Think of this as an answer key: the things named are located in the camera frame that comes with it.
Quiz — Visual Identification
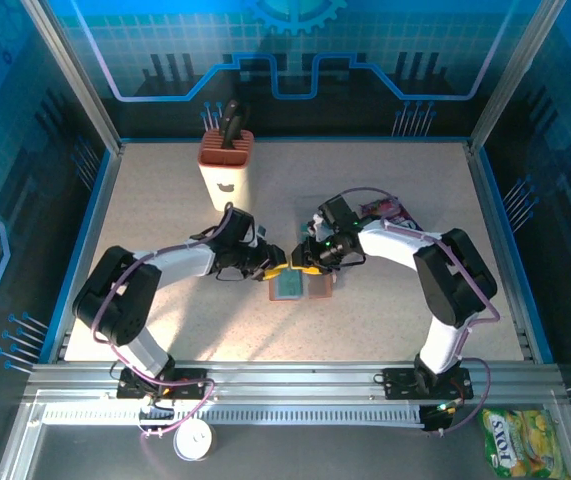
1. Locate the purple candy bag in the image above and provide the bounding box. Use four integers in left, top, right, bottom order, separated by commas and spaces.
357, 197, 424, 234

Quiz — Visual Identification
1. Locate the brown leather card holder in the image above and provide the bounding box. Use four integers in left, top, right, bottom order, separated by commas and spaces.
268, 272, 335, 302

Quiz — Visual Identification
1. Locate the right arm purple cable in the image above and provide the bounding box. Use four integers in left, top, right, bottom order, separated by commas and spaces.
337, 187, 502, 436

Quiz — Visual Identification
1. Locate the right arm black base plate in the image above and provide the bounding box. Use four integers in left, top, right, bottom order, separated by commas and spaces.
382, 367, 475, 401

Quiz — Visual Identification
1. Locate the aluminium mounting rail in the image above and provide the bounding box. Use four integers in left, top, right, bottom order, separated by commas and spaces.
22, 362, 566, 401

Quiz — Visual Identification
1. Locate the aluminium table side rail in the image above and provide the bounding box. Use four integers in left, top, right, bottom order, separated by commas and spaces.
54, 142, 126, 364
464, 141, 556, 364

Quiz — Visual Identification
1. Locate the yellow green candy bag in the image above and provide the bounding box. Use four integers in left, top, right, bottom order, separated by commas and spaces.
478, 408, 571, 480

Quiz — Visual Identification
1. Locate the aluminium frame post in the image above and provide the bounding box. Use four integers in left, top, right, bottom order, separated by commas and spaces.
18, 0, 127, 155
466, 0, 569, 154

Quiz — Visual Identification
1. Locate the cream knife block brown top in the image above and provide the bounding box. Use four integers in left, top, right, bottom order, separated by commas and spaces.
197, 128, 256, 214

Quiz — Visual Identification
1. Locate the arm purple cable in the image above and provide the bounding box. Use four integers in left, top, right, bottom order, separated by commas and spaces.
337, 187, 502, 436
89, 201, 236, 441

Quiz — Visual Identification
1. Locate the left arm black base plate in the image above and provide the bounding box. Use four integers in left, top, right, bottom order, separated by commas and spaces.
116, 367, 211, 400

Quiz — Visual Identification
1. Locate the white slotted cable duct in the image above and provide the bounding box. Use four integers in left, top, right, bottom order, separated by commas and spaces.
42, 403, 426, 427

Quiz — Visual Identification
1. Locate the black handled knife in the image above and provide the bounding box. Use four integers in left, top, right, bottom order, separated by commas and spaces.
220, 98, 244, 135
221, 115, 245, 150

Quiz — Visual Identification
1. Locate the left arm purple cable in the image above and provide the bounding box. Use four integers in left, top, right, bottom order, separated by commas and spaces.
89, 201, 236, 441

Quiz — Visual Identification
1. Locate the black electronics box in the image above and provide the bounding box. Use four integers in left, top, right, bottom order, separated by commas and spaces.
420, 403, 454, 434

